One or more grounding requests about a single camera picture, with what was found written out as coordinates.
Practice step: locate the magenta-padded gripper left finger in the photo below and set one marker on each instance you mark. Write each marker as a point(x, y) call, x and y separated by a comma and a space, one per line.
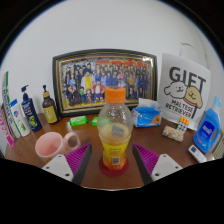
point(71, 160)

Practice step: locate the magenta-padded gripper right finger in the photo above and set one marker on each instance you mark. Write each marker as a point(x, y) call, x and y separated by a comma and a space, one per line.
point(149, 160)

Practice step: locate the pink mug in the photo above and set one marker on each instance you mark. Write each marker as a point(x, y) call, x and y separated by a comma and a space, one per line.
point(52, 144)

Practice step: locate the small patterned packet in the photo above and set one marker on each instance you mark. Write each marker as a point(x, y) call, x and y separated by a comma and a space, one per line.
point(173, 133)

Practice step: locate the flat round red coaster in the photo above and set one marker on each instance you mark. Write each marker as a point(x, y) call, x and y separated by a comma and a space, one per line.
point(106, 171)

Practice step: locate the green wrapped packet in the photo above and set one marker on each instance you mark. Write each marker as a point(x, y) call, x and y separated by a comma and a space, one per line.
point(78, 120)
point(94, 121)

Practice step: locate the orange-capped clear drink bottle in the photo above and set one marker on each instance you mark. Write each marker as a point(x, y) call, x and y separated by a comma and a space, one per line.
point(114, 133)

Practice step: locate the blue tissue pack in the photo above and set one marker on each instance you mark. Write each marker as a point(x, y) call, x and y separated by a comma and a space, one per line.
point(146, 116)

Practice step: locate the white remote control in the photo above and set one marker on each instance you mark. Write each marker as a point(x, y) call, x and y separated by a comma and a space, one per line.
point(197, 154)

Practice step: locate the small orange-white box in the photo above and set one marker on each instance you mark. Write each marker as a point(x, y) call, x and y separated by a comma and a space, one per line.
point(183, 125)

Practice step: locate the brown pump bottle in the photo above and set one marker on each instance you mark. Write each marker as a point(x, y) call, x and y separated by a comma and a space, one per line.
point(50, 107)

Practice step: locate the blue pump bottle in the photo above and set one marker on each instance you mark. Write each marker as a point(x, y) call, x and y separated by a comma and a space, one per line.
point(30, 111)

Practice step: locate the white tube with green print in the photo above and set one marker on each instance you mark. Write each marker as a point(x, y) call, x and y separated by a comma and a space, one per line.
point(20, 118)

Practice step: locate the blue detergent bottle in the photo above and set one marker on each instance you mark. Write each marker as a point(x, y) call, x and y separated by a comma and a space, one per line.
point(207, 128)

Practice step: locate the pink flat package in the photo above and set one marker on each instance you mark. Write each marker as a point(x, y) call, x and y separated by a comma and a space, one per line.
point(6, 131)

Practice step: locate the white dog-print gift bag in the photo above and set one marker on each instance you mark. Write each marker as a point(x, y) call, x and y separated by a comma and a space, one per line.
point(184, 88)

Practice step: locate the tall green-white box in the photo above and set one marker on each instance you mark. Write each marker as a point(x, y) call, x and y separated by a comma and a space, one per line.
point(8, 106)

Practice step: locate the framed group picture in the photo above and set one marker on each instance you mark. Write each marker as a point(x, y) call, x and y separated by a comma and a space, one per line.
point(100, 80)

